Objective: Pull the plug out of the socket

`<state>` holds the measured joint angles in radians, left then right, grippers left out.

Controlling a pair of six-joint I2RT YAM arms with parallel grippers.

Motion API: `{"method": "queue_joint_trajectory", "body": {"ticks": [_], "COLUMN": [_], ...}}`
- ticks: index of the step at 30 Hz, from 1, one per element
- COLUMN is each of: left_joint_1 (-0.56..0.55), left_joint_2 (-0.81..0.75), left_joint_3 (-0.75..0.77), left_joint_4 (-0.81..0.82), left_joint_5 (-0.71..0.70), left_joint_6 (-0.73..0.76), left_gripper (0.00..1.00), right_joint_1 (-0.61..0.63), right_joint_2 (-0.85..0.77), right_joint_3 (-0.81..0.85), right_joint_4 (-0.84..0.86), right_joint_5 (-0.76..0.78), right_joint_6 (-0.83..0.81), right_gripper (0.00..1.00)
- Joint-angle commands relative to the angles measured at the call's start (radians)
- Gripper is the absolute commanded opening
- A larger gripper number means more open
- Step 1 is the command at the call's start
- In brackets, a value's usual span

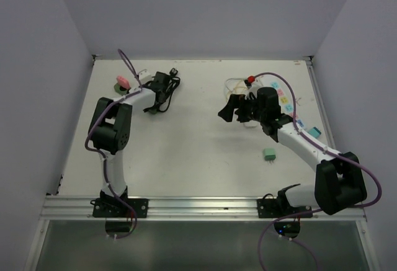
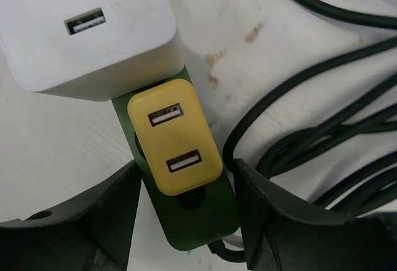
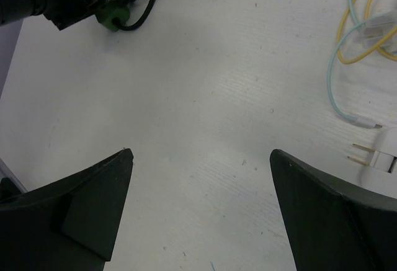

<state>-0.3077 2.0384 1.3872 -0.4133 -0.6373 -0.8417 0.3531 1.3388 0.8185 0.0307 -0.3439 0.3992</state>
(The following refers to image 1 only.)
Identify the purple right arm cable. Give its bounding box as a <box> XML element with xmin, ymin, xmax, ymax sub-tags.
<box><xmin>254</xmin><ymin>72</ymin><xmax>383</xmax><ymax>271</ymax></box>

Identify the black power cord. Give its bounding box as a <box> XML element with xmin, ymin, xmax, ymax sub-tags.
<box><xmin>143</xmin><ymin>68</ymin><xmax>181</xmax><ymax>114</ymax></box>

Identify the green cube plug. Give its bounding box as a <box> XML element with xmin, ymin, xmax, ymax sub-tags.
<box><xmin>262</xmin><ymin>148</ymin><xmax>277</xmax><ymax>163</ymax></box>

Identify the teal cube plug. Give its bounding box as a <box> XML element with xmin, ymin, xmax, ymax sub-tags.
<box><xmin>308</xmin><ymin>127</ymin><xmax>322</xmax><ymax>139</ymax></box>

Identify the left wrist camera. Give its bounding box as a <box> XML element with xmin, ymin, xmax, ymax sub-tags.
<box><xmin>138</xmin><ymin>69</ymin><xmax>153</xmax><ymax>84</ymax></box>

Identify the pink plug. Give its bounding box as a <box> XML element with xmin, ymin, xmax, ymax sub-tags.
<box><xmin>116</xmin><ymin>76</ymin><xmax>131</xmax><ymax>89</ymax></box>

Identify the aluminium mounting rail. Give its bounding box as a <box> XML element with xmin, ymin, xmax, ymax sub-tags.
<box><xmin>38</xmin><ymin>195</ymin><xmax>368</xmax><ymax>222</ymax></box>

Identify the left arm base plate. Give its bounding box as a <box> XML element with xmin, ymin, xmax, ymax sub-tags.
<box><xmin>90</xmin><ymin>190</ymin><xmax>149</xmax><ymax>218</ymax></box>

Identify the green power strip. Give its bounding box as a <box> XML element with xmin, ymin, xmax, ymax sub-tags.
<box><xmin>114</xmin><ymin>83</ymin><xmax>129</xmax><ymax>96</ymax></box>

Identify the yellow usb cable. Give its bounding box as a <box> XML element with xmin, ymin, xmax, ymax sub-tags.
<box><xmin>229</xmin><ymin>80</ymin><xmax>252</xmax><ymax>97</ymax></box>

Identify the white multi-socket power strip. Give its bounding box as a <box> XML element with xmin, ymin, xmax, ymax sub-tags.
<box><xmin>256</xmin><ymin>75</ymin><xmax>307</xmax><ymax>130</ymax></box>

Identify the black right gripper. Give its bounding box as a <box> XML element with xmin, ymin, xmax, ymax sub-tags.
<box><xmin>218</xmin><ymin>94</ymin><xmax>265</xmax><ymax>123</ymax></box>

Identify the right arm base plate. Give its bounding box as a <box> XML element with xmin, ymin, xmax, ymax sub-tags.
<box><xmin>256</xmin><ymin>197</ymin><xmax>313</xmax><ymax>219</ymax></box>

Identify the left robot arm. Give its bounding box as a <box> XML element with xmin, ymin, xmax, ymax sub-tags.
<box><xmin>85</xmin><ymin>68</ymin><xmax>181</xmax><ymax>217</ymax></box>

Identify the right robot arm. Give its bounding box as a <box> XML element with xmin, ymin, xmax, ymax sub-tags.
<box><xmin>218</xmin><ymin>87</ymin><xmax>367</xmax><ymax>217</ymax></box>

